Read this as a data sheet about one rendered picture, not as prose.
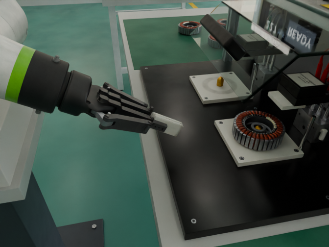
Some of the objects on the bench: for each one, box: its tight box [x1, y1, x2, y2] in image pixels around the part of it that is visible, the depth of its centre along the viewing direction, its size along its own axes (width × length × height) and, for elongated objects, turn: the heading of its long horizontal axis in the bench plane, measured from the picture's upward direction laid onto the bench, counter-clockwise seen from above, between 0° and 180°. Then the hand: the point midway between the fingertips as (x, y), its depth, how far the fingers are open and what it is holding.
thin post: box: [299, 115, 316, 152], centre depth 56 cm, size 2×2×10 cm
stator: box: [232, 110, 285, 151], centre depth 61 cm, size 11×11×4 cm
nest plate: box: [214, 114, 304, 167], centre depth 63 cm, size 15×15×1 cm
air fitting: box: [318, 129, 328, 142], centre depth 60 cm, size 1×1×3 cm
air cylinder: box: [293, 104, 329, 143], centre depth 64 cm, size 5×8×6 cm
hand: (164, 124), depth 54 cm, fingers closed
